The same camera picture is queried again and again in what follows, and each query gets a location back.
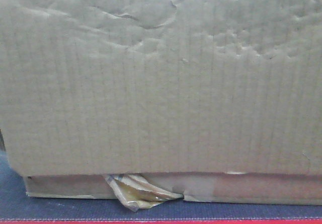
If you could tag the large brown cardboard box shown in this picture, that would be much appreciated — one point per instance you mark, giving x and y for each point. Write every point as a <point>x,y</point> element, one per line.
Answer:
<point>218,100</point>

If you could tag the crumpled brown packing tape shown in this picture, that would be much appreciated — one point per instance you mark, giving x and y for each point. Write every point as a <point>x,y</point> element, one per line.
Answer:
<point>135,192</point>

